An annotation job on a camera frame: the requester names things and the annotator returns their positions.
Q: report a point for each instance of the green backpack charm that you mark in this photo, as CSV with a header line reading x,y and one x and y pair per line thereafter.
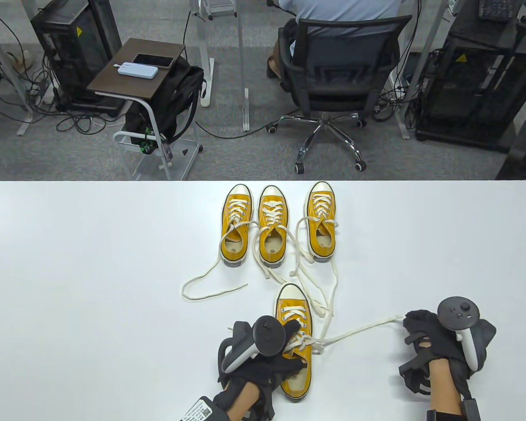
x,y
147,144

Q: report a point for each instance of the yellow sneaker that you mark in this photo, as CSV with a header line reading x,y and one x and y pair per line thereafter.
x,y
321,208

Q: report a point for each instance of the person's right forearm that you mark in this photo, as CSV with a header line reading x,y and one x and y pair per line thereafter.
x,y
445,388

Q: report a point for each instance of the white desk leg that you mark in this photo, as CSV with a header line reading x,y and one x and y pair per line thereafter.
x,y
245,109
25,126
402,118
204,44

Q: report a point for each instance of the dark grey handheld controller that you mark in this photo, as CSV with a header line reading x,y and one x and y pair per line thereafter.
x,y
458,312
269,335

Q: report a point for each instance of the black computer tower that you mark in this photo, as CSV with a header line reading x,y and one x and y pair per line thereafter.
x,y
79,48

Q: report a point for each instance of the white shoe lace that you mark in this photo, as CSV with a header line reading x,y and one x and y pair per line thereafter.
x,y
236,215
355,330
272,215

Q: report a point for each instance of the person's left forearm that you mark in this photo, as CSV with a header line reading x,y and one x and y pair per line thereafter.
x,y
243,401

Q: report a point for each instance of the black backpack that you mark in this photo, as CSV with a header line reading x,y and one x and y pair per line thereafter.
x,y
175,101

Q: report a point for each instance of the person's right hand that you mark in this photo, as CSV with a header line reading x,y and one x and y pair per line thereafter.
x,y
425,333

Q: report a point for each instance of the black smartphone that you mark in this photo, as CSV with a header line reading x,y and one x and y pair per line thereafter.
x,y
153,60

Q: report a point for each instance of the pale blue power bank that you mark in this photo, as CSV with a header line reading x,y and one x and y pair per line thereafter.
x,y
137,71

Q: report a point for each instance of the brown top side table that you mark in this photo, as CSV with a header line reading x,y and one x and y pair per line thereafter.
x,y
127,83

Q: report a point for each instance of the white rolling cart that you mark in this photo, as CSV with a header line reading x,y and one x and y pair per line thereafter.
x,y
219,6

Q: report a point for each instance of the black mesh office chair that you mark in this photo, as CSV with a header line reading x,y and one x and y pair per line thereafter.
x,y
342,98

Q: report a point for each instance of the person's left hand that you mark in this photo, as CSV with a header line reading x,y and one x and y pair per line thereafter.
x,y
263,370

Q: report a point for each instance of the black keyboard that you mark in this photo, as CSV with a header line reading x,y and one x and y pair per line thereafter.
x,y
495,11

